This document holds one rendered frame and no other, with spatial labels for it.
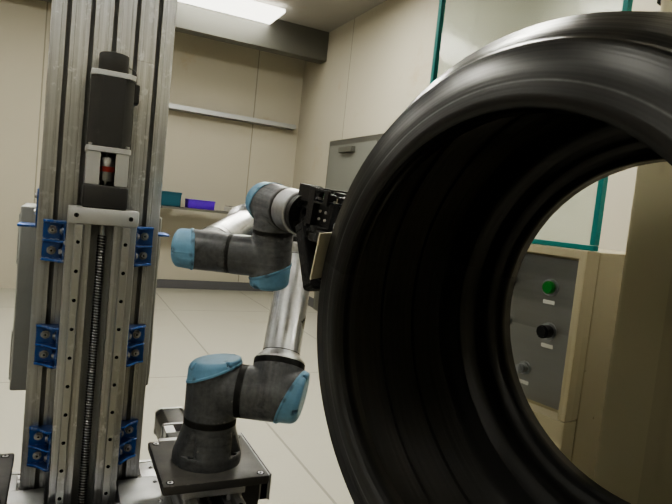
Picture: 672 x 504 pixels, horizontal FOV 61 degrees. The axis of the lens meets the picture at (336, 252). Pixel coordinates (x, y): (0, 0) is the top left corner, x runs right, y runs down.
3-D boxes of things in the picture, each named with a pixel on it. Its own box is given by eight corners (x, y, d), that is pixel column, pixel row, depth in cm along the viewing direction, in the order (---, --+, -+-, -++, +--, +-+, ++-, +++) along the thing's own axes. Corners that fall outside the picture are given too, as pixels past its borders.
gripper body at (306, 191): (329, 191, 83) (288, 181, 93) (319, 248, 85) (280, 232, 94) (370, 197, 88) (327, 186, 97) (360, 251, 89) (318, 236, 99)
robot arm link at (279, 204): (267, 228, 98) (307, 232, 102) (280, 234, 94) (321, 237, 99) (274, 185, 96) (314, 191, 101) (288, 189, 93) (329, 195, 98)
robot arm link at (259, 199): (277, 223, 111) (280, 179, 109) (307, 234, 103) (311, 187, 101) (240, 224, 107) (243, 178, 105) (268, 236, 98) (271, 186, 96)
